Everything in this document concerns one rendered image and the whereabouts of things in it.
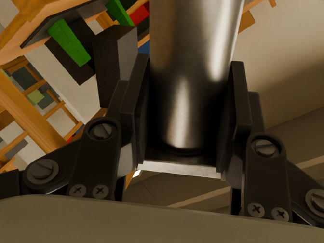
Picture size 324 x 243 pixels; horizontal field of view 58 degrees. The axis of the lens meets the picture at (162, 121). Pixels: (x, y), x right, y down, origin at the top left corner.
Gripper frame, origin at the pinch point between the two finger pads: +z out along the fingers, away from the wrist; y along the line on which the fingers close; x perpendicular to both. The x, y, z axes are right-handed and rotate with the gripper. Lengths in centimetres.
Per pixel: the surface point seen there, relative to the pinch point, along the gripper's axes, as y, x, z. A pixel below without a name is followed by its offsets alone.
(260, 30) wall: 130, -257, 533
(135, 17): -109, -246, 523
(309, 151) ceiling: 229, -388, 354
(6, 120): -312, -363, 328
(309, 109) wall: 262, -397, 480
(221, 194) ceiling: 83, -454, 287
